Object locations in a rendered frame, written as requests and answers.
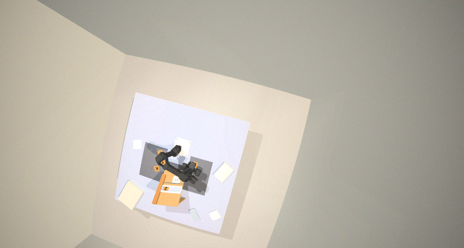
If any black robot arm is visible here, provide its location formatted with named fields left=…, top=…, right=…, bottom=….
left=155, top=145, right=198, bottom=184

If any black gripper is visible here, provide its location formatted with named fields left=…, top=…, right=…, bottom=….
left=181, top=163, right=201, bottom=176

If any pale yellow board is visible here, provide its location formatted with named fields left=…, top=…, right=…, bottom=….
left=152, top=170, right=185, bottom=207

